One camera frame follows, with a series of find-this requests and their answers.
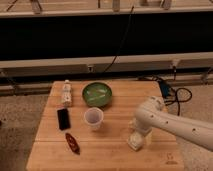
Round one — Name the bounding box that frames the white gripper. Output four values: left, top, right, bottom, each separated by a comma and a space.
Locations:
128, 120, 152, 142

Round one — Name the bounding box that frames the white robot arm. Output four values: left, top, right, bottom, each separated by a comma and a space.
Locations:
131, 96, 213, 151

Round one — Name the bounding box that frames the green bowl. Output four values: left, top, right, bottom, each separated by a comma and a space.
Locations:
82, 82, 112, 107

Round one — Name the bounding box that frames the dark red chili pepper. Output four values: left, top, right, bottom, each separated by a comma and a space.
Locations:
65, 133, 80, 154

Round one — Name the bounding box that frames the black rectangular block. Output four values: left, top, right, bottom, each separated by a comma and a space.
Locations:
57, 108, 70, 130

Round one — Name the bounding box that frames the small white bottle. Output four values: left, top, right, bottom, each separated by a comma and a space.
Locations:
61, 80, 72, 107

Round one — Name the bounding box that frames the black hanging cable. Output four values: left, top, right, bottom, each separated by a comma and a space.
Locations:
101, 4, 136, 74

